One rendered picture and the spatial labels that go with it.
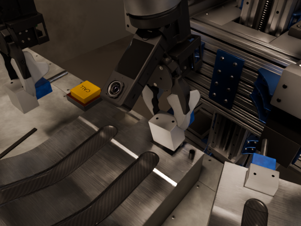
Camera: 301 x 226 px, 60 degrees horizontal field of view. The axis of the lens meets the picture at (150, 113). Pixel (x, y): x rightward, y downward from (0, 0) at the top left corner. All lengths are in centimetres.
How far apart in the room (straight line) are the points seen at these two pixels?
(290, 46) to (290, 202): 41
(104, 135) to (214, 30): 44
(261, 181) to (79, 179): 31
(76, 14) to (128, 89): 216
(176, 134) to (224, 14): 53
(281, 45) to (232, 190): 42
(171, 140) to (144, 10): 23
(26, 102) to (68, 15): 189
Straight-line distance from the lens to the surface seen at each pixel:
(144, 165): 48
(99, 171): 48
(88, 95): 72
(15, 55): 51
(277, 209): 52
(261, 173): 51
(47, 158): 53
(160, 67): 38
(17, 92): 57
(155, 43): 35
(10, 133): 73
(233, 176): 53
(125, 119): 59
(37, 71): 56
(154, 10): 33
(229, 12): 92
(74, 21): 248
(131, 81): 34
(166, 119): 46
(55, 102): 78
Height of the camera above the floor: 127
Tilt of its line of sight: 43 degrees down
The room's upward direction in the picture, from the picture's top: straight up
